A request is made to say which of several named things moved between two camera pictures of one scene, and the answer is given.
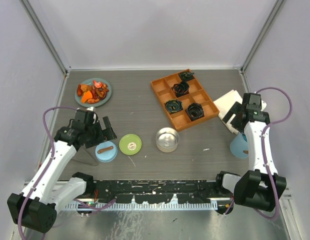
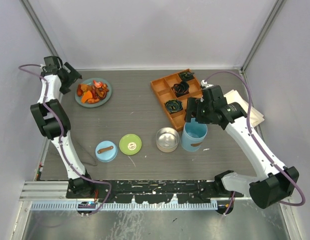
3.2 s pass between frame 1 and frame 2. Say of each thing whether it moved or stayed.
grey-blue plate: moved
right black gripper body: moved
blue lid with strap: stayed
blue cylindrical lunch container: moved
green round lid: stayed
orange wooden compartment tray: stayed
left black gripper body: moved
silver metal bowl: stayed
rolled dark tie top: stayed
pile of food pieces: stayed
